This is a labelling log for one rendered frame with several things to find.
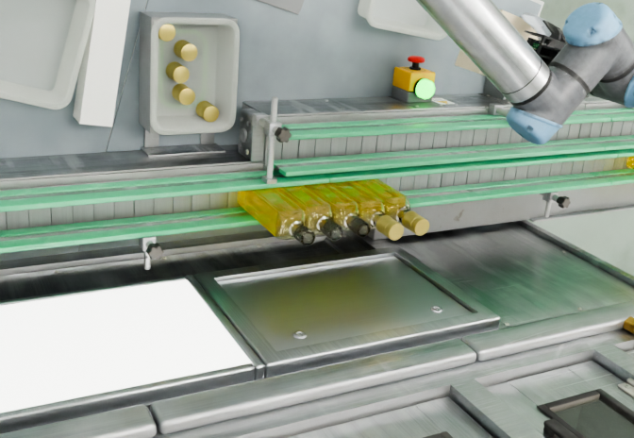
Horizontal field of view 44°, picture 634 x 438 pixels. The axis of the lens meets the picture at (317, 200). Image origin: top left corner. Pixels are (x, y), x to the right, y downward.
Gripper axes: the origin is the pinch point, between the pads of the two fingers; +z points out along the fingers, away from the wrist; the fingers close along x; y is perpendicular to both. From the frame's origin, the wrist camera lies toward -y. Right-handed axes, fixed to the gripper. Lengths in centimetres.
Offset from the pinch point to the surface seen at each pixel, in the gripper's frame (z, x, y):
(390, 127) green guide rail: 15.4, 22.1, 10.2
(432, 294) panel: -9.0, 48.1, 5.4
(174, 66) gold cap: 30, 23, 53
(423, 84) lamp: 25.7, 11.9, -2.0
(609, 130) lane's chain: 23, 8, -62
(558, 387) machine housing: -38, 51, -2
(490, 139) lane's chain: 22.6, 19.1, -23.9
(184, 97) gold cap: 29, 29, 50
